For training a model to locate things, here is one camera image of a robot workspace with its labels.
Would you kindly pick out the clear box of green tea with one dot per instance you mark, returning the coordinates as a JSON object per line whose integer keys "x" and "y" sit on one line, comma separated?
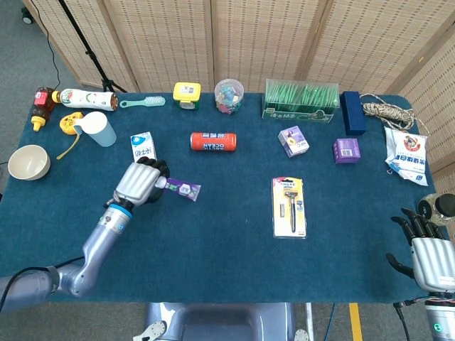
{"x": 300, "y": 101}

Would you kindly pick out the bamboo folding screen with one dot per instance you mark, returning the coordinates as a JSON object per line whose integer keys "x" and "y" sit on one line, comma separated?
{"x": 249, "y": 42}

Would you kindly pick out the white snack tube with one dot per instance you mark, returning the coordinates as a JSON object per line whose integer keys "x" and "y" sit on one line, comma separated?
{"x": 85, "y": 99}

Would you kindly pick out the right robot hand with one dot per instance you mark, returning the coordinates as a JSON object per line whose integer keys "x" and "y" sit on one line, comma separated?
{"x": 433, "y": 263}

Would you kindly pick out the light blue plastic cup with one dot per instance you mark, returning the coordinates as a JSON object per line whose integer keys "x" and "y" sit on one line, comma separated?
{"x": 101, "y": 133}

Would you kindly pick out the yellow tape measure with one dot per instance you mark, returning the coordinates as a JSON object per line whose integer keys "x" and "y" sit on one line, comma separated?
{"x": 67, "y": 122}

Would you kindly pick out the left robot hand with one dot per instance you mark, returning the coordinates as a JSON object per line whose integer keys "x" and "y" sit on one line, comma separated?
{"x": 136, "y": 184}

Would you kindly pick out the blue table mat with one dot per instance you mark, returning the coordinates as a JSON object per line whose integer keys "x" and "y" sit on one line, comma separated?
{"x": 213, "y": 248}

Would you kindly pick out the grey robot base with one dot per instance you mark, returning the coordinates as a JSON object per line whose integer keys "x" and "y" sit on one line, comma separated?
{"x": 220, "y": 319}

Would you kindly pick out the green scrubbing brush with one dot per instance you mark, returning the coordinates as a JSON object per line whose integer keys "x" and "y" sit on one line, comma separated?
{"x": 153, "y": 101}

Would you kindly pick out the brown sauce bottle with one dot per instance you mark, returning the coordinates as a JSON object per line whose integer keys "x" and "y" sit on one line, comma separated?
{"x": 39, "y": 115}

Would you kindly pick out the purple and white small box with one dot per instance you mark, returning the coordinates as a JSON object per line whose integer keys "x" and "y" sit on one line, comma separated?
{"x": 293, "y": 142}

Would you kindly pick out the glass jar black lid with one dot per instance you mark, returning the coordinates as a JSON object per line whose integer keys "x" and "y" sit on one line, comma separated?
{"x": 440, "y": 206}

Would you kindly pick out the green container yellow lid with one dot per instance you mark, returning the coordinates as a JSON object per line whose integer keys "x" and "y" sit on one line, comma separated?
{"x": 186, "y": 92}

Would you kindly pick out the clear jar of binder clips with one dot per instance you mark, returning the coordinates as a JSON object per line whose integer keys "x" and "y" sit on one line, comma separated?
{"x": 229, "y": 97}

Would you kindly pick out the black tripod stand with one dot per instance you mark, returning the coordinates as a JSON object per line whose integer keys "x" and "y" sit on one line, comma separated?
{"x": 89, "y": 53}

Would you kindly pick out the white and blue bag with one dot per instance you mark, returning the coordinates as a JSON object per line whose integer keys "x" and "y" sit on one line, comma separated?
{"x": 407, "y": 156}

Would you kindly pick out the white blue milk carton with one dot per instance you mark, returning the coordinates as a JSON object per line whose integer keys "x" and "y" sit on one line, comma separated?
{"x": 144, "y": 147}

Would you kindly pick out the razor in yellow blister pack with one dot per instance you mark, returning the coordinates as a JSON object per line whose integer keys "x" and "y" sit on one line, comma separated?
{"x": 279, "y": 227}

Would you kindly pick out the black caster wheel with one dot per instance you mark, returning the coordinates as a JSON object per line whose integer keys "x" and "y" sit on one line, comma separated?
{"x": 26, "y": 16}

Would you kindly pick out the purple toothpaste tube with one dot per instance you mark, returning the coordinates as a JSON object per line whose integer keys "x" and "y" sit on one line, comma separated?
{"x": 185, "y": 190}

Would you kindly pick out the cream bowl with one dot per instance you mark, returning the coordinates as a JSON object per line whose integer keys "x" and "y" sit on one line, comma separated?
{"x": 28, "y": 163}

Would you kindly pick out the orange soda can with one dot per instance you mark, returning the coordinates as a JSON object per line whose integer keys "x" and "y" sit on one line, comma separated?
{"x": 213, "y": 141}

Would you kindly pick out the dark blue box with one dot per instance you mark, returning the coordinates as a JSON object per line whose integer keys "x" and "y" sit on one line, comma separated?
{"x": 352, "y": 113}

